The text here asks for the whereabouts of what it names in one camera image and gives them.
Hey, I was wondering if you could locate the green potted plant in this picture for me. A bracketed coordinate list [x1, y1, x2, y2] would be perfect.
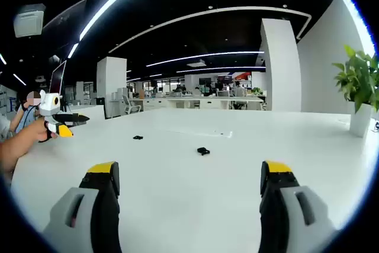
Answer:
[331, 44, 379, 114]

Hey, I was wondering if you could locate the person's left hand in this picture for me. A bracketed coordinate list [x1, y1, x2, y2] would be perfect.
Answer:
[28, 118, 59, 143]

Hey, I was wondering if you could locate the computer monitor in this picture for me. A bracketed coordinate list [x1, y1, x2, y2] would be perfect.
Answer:
[49, 59, 68, 94]

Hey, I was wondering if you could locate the white plant pot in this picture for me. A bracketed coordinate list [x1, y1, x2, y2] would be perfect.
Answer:
[349, 101, 373, 138]

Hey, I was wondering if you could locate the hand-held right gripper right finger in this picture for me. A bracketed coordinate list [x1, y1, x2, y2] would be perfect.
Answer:
[258, 160, 340, 253]

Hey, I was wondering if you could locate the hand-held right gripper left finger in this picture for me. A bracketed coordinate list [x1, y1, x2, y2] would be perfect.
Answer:
[41, 161, 123, 253]

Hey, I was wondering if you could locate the row of white office desks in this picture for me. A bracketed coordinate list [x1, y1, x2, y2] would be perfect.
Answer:
[109, 94, 267, 116]

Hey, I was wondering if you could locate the clear tape strip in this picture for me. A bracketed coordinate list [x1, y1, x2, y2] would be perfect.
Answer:
[161, 127, 235, 139]

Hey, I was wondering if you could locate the white office chair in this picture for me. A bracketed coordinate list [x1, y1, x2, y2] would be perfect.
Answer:
[122, 94, 143, 115]

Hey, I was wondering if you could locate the ceiling air conditioner unit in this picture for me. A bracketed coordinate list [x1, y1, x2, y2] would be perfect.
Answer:
[13, 3, 47, 38]

